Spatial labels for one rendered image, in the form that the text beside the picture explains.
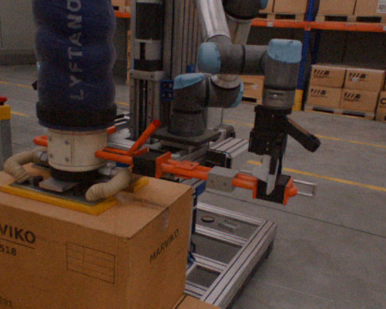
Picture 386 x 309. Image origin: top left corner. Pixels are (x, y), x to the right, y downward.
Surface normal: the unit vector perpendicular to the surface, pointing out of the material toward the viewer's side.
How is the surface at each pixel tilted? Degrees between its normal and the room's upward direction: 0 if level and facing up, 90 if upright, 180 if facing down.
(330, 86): 88
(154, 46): 90
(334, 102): 90
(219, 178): 90
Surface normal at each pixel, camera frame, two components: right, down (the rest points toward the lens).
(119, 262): -0.39, 0.25
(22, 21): 0.88, 0.19
